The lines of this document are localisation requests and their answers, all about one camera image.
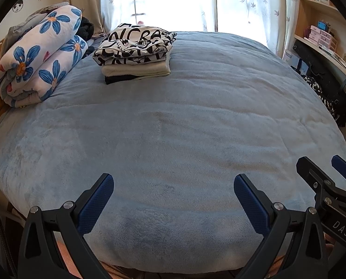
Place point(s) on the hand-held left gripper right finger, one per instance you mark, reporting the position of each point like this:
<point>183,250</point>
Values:
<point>251,203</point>

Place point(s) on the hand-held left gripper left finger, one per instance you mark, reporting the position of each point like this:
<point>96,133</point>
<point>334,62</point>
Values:
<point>96,200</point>

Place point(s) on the black and white printed hoodie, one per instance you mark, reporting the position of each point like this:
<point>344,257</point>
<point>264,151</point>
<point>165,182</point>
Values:
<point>132,43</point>

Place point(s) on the dark clothes pile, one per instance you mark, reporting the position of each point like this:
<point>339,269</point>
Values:
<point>87,29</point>

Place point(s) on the black and white patterned cloth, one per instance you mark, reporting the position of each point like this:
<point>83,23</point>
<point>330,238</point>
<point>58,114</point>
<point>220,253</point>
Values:
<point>312,84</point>

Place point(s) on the black bag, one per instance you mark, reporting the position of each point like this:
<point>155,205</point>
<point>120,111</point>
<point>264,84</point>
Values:
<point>315,61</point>

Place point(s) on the light blue bed blanket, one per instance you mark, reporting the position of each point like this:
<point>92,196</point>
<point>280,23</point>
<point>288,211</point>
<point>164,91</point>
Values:
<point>176,122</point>

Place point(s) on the white cardboard box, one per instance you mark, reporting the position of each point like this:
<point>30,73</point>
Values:
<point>289,55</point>

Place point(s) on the folded black garment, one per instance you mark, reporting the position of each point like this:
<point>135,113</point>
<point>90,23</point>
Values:
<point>117,79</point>

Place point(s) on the stack of pink boxes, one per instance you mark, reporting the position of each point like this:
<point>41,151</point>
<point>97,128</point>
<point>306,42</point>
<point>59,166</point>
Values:
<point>318,37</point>

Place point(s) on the folded cream garment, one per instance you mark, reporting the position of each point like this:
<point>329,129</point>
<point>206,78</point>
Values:
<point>132,69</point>

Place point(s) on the blue box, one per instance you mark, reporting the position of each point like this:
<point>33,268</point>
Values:
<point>321,25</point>

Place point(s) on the blue floral blanket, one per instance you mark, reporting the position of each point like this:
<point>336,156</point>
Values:
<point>39,64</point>

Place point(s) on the wooden shelf unit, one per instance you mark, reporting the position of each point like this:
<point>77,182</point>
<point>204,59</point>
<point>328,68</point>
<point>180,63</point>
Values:
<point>306,14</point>

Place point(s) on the white sheer curtain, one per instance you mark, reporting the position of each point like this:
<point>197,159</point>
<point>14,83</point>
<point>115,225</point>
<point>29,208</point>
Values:
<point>242,5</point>

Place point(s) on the grey cloth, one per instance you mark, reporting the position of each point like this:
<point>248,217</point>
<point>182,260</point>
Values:
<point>21,27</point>

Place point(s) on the beige curtain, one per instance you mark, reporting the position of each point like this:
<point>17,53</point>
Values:
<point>83,0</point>

